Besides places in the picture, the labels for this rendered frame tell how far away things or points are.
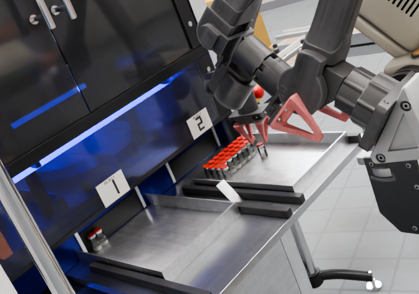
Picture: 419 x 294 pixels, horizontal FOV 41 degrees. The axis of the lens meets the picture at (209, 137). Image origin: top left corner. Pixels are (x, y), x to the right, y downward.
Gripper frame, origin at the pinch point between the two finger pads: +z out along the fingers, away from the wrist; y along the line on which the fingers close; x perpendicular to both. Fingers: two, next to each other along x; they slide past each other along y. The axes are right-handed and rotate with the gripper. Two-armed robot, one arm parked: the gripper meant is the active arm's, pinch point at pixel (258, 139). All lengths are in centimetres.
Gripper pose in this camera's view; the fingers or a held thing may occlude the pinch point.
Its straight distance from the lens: 156.1
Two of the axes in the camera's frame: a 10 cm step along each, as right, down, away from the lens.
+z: 3.3, 8.8, 3.5
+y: -8.4, 1.1, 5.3
